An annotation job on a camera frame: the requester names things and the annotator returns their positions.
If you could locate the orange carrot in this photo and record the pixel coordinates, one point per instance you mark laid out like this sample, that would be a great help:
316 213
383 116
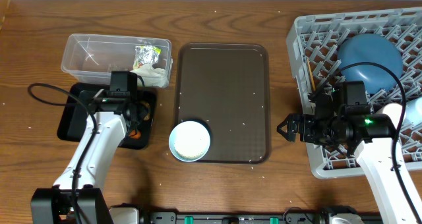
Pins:
135 134

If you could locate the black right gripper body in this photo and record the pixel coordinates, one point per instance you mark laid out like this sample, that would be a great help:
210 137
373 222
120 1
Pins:
318 130

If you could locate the black plastic tray bin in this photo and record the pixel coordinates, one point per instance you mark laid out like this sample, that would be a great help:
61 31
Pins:
73 120

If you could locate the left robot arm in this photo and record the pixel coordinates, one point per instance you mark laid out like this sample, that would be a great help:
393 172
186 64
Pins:
113 116

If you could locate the clear plastic bin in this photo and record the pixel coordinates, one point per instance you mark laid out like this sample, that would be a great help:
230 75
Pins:
91 58

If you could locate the white napkin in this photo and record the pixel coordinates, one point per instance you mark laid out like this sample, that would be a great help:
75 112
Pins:
152 77

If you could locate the light blue rice plate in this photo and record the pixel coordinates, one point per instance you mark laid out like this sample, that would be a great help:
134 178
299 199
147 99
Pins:
189 141

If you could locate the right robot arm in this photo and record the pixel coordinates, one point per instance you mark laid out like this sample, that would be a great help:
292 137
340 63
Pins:
344 119

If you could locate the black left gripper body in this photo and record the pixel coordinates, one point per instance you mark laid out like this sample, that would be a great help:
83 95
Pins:
142 112

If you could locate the dark brown serving tray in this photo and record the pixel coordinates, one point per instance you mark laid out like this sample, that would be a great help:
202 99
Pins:
225 87

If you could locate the grey dishwasher rack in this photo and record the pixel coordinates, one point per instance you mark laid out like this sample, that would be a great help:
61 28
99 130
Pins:
319 37

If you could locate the brown food scrap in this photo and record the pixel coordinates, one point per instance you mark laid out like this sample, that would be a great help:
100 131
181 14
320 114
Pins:
146 110

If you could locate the small pink cup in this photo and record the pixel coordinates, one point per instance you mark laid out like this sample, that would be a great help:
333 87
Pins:
393 110

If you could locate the foil snack wrapper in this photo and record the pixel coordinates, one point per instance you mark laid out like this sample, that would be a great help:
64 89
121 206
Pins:
146 54

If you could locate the light blue cup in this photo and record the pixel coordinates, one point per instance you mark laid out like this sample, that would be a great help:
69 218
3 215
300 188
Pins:
414 112

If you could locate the large blue bowl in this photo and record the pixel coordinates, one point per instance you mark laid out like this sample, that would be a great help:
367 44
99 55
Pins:
367 49

